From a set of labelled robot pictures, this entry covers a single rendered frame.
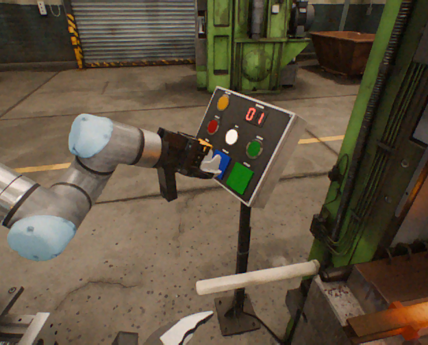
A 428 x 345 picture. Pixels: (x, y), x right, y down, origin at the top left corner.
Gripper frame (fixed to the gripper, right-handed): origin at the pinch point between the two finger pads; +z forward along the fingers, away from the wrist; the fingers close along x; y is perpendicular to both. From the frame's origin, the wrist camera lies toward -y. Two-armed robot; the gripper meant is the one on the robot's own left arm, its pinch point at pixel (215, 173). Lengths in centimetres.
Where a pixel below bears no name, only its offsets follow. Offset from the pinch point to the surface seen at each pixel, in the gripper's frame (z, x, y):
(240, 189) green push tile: 9.6, -2.2, -2.5
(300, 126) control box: 15.5, -7.0, 20.4
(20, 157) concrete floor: 2, 286, -121
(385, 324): 2.3, -45.0, -4.0
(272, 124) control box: 10.4, -1.8, 17.7
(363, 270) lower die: 12.5, -37.3, -1.8
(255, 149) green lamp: 10.0, -0.6, 9.5
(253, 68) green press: 305, 314, 109
